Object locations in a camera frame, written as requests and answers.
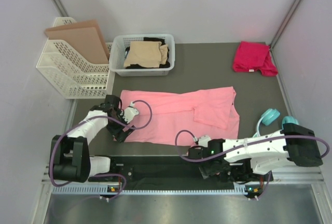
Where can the white perforated file organizer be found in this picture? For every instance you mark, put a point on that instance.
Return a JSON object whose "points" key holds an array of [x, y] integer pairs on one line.
{"points": [[70, 73]]}

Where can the white plastic basket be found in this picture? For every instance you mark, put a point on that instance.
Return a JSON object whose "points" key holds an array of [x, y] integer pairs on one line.
{"points": [[117, 55]]}

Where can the teal cat ear headphones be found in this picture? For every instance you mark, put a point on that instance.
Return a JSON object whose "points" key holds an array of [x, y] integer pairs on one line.
{"points": [[269, 116]]}

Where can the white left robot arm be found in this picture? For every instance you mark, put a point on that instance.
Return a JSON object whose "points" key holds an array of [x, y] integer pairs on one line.
{"points": [[70, 159]]}

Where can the red t shirt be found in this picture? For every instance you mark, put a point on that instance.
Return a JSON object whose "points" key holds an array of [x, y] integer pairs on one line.
{"points": [[251, 57]]}

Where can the pink t shirt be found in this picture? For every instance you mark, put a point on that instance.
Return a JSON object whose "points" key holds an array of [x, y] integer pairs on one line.
{"points": [[162, 115]]}

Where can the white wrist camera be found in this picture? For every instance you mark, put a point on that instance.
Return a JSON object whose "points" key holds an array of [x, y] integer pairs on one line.
{"points": [[129, 113], [201, 141]]}

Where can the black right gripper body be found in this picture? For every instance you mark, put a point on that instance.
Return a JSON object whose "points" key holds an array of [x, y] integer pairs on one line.
{"points": [[207, 169]]}

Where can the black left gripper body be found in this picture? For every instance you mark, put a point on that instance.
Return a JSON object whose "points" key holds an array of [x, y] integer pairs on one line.
{"points": [[113, 128]]}

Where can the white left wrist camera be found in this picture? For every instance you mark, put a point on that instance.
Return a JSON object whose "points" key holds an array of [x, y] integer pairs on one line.
{"points": [[129, 113]]}

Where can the brown cardboard folder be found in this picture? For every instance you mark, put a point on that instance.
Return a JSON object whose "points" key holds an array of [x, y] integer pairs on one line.
{"points": [[85, 37]]}

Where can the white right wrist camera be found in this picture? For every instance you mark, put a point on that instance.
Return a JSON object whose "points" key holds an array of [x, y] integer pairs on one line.
{"points": [[201, 141]]}

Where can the black garment in basket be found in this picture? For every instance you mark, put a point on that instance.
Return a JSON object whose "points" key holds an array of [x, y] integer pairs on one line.
{"points": [[153, 40]]}

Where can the beige folded garment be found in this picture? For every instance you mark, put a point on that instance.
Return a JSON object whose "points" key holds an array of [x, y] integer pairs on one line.
{"points": [[142, 55]]}

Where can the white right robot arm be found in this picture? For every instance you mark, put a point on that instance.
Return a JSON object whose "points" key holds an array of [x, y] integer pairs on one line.
{"points": [[243, 160]]}

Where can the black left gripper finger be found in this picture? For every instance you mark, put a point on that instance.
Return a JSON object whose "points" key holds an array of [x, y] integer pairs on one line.
{"points": [[120, 137], [129, 130]]}

